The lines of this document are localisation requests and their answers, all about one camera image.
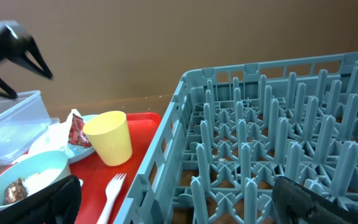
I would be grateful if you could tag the blue-grey dishwasher rack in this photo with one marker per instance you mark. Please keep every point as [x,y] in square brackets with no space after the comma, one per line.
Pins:
[230,132]

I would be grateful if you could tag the white plastic fork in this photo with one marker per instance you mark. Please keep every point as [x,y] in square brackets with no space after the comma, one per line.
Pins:
[112,191]

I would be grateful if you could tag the clear plastic bin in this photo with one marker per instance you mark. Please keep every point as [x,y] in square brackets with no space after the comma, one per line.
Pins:
[22,121]

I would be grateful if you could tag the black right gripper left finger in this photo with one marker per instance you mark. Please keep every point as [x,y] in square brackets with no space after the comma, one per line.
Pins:
[57,203]

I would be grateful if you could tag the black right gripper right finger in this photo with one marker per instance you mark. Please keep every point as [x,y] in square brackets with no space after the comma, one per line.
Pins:
[294,203]

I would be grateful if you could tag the white rice pile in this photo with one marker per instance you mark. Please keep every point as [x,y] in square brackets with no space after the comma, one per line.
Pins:
[40,180]

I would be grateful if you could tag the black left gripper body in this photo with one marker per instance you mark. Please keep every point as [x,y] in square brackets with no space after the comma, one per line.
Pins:
[9,32]

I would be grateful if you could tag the brown food scrap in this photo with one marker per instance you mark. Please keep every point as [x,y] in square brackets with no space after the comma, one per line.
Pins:
[15,192]

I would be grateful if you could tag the red plastic tray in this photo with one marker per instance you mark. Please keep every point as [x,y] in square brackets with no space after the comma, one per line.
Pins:
[96,174]

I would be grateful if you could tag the yellow plastic cup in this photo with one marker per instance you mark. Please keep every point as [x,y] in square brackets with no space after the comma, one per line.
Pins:
[109,135]

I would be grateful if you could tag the white tissue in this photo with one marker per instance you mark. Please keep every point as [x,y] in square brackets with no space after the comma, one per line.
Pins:
[56,137]

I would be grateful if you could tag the light blue plate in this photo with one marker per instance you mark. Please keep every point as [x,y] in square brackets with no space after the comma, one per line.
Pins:
[80,152]

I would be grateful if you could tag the red snack wrapper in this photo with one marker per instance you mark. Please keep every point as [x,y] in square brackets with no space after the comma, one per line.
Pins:
[76,135]

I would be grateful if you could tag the pale green bowl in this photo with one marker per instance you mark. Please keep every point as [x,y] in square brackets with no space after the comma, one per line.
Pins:
[31,165]

